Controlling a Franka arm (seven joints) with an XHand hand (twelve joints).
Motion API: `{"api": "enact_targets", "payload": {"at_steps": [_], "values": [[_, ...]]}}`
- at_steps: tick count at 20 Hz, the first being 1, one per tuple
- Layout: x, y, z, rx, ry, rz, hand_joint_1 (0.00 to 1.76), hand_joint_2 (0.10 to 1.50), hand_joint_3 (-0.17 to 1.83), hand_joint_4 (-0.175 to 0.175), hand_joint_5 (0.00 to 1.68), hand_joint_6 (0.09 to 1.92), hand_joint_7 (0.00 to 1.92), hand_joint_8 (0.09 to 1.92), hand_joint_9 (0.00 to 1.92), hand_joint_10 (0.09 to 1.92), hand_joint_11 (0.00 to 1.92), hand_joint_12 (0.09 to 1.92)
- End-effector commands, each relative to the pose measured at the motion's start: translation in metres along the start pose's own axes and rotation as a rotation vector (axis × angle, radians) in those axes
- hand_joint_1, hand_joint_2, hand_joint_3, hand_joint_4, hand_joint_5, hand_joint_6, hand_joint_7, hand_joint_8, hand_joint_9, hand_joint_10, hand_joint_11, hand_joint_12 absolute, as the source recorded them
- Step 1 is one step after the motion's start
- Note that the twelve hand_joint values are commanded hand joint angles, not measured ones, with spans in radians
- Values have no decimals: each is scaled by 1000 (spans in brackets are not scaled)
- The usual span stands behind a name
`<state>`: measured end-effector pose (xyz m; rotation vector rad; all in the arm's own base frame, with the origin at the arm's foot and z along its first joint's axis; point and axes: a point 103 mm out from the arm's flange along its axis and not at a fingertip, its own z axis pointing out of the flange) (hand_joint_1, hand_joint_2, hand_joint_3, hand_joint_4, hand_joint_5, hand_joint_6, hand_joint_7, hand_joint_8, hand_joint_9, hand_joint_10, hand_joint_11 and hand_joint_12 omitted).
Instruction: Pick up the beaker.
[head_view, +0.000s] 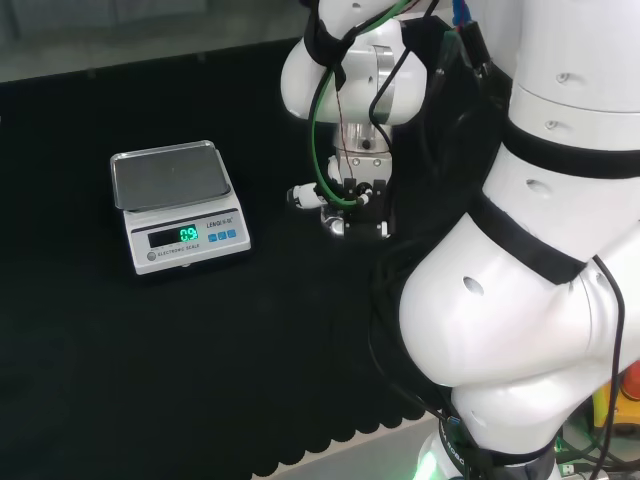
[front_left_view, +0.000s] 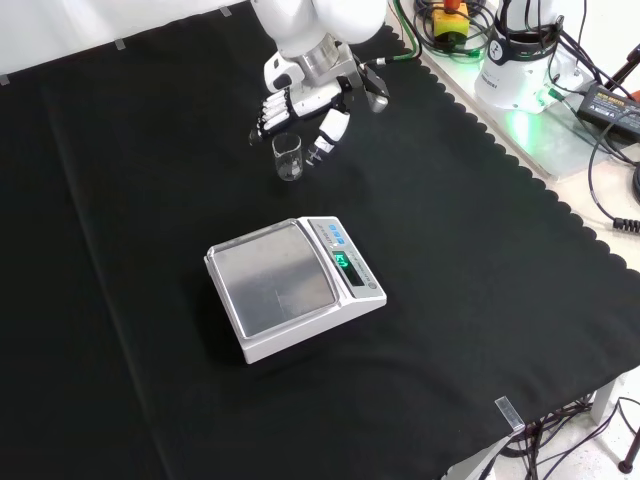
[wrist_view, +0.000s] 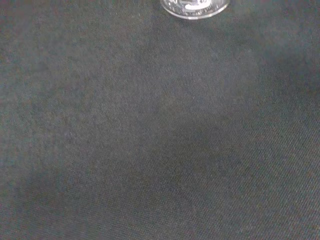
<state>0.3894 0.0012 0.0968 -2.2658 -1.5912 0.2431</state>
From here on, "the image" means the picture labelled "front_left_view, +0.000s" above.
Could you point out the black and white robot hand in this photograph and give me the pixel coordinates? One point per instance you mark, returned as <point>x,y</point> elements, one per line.
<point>310,97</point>

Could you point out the small clear glass beaker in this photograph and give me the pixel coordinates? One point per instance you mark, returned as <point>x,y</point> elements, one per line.
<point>288,162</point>

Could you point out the yellow stop button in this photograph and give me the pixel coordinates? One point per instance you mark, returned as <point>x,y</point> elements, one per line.
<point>450,22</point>

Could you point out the electronic balance with steel pan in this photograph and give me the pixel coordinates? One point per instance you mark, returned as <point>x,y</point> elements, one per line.
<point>280,285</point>

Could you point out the black bench cloth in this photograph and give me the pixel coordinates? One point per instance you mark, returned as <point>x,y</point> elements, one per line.
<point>150,250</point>

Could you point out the black power adapter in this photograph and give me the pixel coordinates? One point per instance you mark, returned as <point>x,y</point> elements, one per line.
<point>610,107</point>

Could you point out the black tripod leg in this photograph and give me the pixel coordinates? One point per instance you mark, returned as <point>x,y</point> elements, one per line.
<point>622,67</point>

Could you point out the clear cloth clip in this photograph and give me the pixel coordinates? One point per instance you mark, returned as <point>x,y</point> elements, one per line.
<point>510,412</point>

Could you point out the white table leg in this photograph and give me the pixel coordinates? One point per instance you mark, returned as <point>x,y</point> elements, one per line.
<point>605,405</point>

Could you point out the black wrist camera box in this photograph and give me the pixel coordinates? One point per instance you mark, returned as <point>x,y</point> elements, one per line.
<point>376,90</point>

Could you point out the grey metal base plate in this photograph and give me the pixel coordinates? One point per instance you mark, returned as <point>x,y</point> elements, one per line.
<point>550,145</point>

